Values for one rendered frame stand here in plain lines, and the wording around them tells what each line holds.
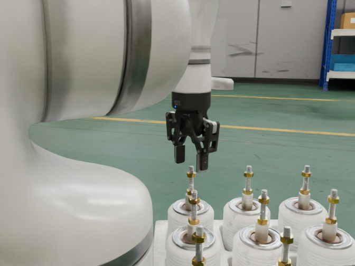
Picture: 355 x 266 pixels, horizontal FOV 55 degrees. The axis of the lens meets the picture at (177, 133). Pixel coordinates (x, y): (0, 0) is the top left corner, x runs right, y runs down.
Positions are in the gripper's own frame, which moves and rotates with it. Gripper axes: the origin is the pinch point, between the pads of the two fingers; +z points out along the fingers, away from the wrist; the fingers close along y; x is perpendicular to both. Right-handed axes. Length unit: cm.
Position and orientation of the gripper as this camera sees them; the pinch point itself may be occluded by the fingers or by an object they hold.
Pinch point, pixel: (190, 161)
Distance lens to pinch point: 67.9
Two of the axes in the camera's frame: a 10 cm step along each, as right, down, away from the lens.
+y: 6.1, 2.0, -7.7
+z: 0.0, 9.7, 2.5
